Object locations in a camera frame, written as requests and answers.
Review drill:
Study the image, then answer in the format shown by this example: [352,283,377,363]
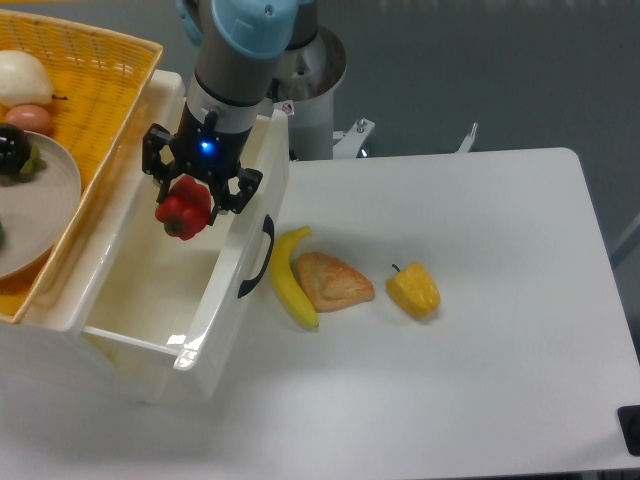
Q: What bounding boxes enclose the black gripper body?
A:
[169,105,253,192]

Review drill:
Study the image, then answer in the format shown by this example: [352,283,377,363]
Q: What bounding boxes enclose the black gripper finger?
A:
[207,166,263,226]
[142,123,181,203]

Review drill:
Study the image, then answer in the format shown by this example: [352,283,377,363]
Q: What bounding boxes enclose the red bell pepper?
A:
[155,176,211,241]

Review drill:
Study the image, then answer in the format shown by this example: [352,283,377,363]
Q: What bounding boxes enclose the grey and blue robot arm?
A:
[142,1,318,240]

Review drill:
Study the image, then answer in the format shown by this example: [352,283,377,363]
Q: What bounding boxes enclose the white open upper drawer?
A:
[78,97,291,372]

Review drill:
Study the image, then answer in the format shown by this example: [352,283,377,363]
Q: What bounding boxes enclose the yellow bell pepper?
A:
[385,262,441,320]

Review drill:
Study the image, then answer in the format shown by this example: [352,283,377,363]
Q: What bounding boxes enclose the white drawer cabinet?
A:
[1,71,247,403]

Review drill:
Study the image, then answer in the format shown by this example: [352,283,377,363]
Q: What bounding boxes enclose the yellow banana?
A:
[268,226,319,330]

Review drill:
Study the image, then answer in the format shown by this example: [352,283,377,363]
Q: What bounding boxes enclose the yellow wicker basket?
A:
[1,9,163,324]

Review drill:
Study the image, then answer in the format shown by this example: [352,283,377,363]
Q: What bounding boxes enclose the pink egg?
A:
[4,105,54,136]

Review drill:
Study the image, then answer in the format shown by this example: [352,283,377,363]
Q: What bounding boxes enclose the triangular pastry turnover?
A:
[295,252,375,313]

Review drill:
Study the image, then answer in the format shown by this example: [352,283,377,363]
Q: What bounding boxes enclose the grey round plate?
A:
[1,132,82,279]

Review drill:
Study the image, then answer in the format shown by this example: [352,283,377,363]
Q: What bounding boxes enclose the dark purple mangosteen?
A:
[1,123,47,178]

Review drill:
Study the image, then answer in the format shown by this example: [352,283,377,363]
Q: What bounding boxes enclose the white pear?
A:
[1,50,67,108]

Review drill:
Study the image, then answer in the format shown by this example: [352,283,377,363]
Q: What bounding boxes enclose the black object at table edge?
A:
[617,405,640,457]

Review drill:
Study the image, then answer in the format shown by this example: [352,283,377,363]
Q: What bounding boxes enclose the black drawer handle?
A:
[237,214,275,299]

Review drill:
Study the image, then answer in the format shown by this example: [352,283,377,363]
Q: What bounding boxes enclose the white bracket behind table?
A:
[456,122,479,154]

